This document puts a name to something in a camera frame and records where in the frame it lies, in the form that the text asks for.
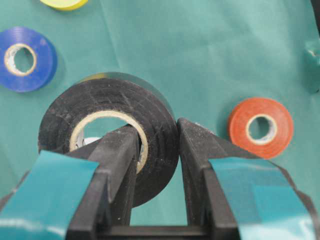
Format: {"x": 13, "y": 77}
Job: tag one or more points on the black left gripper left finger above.
{"x": 75, "y": 195}

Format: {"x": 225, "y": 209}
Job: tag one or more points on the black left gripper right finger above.
{"x": 238, "y": 195}

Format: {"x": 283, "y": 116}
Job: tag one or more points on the black tape roll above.
{"x": 102, "y": 102}

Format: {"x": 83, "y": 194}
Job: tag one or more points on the orange tape roll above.
{"x": 261, "y": 126}

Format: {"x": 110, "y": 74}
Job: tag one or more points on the blue tape roll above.
{"x": 28, "y": 60}

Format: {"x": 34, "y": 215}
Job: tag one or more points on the yellow tape roll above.
{"x": 65, "y": 5}

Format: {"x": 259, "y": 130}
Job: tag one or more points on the green table cloth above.
{"x": 204, "y": 56}

